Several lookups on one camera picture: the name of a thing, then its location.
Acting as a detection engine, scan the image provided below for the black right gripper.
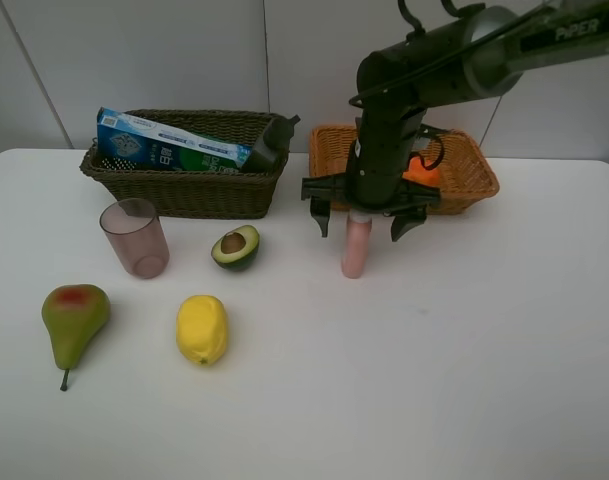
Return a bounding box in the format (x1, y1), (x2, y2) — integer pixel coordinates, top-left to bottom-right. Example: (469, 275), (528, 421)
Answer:
(301, 108), (440, 242)

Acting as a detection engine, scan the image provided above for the pink bottle white cap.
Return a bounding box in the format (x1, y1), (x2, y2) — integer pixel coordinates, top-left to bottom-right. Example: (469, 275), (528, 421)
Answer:
(341, 209), (372, 279)

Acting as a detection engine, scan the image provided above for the orange tangerine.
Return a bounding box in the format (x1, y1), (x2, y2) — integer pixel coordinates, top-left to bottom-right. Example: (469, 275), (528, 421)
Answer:
(403, 156), (440, 188)

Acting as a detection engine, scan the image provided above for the black square pump bottle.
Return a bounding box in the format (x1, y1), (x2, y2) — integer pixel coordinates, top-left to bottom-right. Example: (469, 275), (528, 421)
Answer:
(241, 115), (300, 174)

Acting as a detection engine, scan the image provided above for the blue green toothpaste box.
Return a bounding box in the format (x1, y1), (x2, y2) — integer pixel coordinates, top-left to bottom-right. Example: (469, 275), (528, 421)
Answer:
(97, 108), (251, 173)

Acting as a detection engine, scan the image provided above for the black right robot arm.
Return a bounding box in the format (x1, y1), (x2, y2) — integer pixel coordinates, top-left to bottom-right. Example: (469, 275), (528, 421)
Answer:
(301, 1), (609, 241)

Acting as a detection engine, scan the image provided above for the orange wicker basket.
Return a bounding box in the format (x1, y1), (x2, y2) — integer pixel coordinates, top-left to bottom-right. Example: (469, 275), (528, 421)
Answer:
(309, 125), (499, 215)

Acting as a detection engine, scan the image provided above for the halved avocado with pit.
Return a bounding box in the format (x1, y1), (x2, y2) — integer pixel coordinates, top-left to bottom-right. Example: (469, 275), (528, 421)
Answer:
(211, 225), (260, 271)

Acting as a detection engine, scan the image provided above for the dark brown wicker basket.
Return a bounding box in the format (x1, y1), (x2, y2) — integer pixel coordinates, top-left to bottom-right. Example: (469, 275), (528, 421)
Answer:
(80, 109), (289, 220)

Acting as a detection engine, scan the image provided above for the yellow lemon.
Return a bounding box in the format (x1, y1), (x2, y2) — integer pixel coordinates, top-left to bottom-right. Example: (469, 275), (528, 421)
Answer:
(176, 295), (228, 366)

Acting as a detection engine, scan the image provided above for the translucent purple plastic cup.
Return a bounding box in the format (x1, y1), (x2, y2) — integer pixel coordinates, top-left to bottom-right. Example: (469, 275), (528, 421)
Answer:
(99, 198), (170, 279)

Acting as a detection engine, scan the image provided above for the green red pear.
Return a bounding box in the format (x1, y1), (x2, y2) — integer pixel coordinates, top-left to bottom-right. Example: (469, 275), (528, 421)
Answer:
(41, 284), (111, 392)

